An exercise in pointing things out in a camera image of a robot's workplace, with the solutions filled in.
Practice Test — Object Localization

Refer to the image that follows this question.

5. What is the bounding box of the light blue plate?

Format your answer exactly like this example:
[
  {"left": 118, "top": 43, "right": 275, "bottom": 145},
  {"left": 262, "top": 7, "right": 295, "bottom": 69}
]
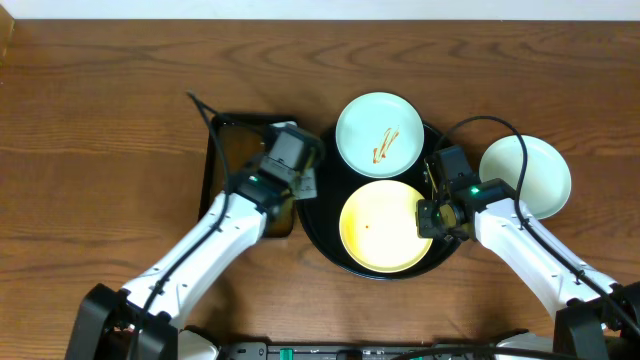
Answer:
[
  {"left": 479, "top": 135, "right": 572, "bottom": 220},
  {"left": 335, "top": 92, "right": 425, "bottom": 179}
]

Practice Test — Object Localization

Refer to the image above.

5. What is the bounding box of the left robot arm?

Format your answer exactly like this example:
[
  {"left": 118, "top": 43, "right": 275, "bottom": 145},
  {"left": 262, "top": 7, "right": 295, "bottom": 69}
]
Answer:
[{"left": 65, "top": 155, "right": 319, "bottom": 359}]

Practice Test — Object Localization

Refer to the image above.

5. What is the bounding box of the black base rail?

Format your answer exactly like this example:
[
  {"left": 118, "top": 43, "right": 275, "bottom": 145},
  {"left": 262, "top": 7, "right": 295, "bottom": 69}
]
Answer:
[{"left": 219, "top": 340, "right": 501, "bottom": 360}]

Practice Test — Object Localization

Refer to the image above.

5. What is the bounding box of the black rectangular water tray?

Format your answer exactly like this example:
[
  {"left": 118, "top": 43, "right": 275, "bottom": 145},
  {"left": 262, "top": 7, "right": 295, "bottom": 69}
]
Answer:
[{"left": 198, "top": 113, "right": 296, "bottom": 239}]

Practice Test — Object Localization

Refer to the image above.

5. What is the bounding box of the black round serving tray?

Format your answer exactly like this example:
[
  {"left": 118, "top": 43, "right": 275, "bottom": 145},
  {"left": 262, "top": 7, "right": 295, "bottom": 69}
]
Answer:
[{"left": 296, "top": 127, "right": 461, "bottom": 280}]

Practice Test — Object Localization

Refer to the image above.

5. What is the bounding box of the yellow plate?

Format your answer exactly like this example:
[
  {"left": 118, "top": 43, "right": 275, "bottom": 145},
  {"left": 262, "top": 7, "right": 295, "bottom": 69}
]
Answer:
[{"left": 339, "top": 180, "right": 433, "bottom": 274}]

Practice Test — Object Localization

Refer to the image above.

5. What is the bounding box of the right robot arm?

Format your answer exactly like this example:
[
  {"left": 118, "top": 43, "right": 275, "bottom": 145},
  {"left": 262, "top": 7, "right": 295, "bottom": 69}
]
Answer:
[{"left": 416, "top": 179, "right": 639, "bottom": 359}]

